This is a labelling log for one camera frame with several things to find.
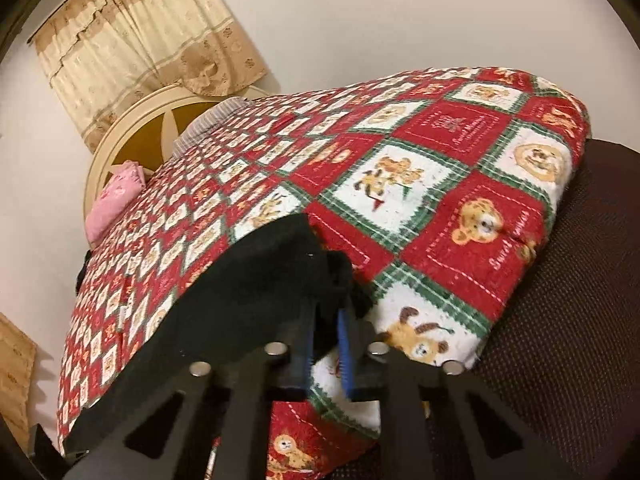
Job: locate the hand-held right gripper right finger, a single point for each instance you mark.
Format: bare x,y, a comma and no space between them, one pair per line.
346,360

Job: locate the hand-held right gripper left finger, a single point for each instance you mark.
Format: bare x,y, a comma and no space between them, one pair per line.
308,360

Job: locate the black pants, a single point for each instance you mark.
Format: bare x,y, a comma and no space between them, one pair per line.
225,300

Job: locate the red checkered printed blanket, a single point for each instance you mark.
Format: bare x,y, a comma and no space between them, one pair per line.
450,185

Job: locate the dark cloth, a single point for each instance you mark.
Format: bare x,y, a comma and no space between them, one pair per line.
82,270

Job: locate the pink pillow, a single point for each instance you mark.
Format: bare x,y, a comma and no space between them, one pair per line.
112,200

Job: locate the grey striped pillow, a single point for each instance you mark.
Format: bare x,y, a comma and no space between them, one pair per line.
210,120

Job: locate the wooden board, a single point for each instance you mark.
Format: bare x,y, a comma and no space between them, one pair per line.
15,375

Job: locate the cream bed headboard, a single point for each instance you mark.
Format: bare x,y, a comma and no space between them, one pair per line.
145,110

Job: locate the beige patterned curtain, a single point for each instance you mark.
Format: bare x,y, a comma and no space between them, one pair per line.
125,35

